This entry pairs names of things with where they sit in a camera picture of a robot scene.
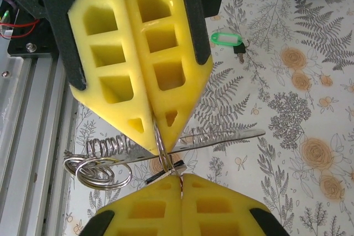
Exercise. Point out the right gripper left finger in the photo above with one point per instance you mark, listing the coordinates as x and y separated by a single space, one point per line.
166 200

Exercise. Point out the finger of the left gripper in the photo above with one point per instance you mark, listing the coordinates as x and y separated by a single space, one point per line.
190 53
80 62

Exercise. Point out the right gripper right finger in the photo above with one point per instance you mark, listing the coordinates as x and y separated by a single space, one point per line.
193 194

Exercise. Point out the key with green tag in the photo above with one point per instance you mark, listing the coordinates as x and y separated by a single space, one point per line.
225 39

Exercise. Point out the small black circuit board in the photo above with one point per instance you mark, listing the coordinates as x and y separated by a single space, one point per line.
6 17

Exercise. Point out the floral table cover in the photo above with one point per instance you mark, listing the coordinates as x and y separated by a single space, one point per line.
276 81

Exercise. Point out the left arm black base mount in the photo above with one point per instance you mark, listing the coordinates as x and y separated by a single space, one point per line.
41 39

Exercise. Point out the aluminium rail beam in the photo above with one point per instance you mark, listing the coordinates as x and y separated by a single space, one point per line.
27 136

